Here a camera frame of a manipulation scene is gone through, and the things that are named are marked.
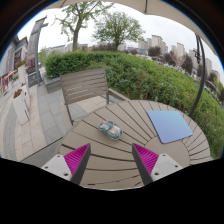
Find tall thin-trunked tree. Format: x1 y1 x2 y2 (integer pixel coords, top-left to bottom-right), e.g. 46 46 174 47
54 1 101 52

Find grey slatted outdoor chair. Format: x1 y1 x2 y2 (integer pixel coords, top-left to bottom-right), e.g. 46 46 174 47
60 68 131 126

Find distant apartment buildings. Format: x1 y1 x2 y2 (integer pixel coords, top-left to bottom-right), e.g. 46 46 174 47
118 34 221 81

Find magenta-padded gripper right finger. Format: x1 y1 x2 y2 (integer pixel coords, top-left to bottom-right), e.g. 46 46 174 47
131 143 184 186

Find grey street post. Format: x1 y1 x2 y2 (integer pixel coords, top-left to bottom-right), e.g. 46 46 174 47
31 18 49 86

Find white planter box with flowers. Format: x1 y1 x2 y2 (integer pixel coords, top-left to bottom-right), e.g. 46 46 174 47
12 88 32 126

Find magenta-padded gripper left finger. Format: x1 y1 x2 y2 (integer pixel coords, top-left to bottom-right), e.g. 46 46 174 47
41 143 92 186

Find curved dark umbrella pole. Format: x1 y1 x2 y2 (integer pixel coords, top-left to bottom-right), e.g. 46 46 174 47
188 33 207 118

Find beige patio umbrella canopy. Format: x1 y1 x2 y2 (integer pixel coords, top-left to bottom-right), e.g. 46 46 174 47
46 0 214 51

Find blue square mouse pad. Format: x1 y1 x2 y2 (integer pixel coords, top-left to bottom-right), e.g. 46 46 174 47
146 109 194 145

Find round leafy tree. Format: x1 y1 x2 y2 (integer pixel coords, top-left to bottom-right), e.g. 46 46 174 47
92 11 146 51

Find tall white planter with flowers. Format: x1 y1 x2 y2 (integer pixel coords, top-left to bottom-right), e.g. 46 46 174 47
15 59 28 88

